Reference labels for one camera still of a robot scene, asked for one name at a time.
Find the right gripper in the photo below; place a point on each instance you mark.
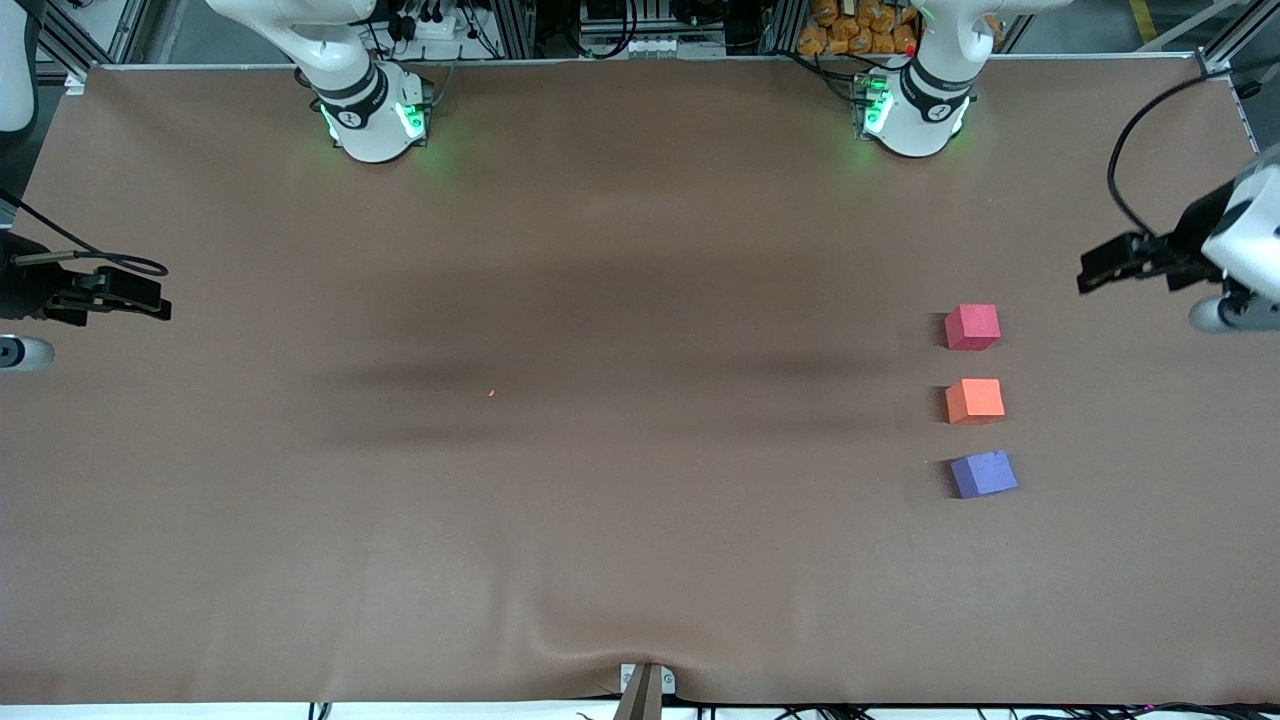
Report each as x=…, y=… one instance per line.
x=22, y=288

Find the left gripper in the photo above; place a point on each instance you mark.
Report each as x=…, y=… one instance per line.
x=1190, y=238

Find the orange foam cube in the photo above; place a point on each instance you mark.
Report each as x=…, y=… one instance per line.
x=975, y=402

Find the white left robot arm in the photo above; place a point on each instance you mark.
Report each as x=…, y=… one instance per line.
x=915, y=110

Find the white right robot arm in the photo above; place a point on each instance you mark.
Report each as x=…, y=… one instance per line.
x=370, y=110

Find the pink-red foam cube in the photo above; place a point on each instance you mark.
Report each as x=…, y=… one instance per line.
x=972, y=328

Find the purple-blue foam cube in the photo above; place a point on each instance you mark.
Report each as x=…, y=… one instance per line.
x=983, y=476

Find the bag of orange pieces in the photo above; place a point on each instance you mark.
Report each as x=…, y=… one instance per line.
x=860, y=30

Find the white power strip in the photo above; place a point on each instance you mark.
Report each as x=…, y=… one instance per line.
x=435, y=28

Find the brown table mat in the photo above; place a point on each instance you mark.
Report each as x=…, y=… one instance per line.
x=640, y=300

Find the white terminal strip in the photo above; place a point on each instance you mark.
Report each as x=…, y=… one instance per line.
x=640, y=46

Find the brown wooden bar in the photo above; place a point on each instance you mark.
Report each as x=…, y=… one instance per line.
x=640, y=700

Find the metal table clamp bracket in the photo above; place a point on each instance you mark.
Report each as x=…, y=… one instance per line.
x=668, y=680

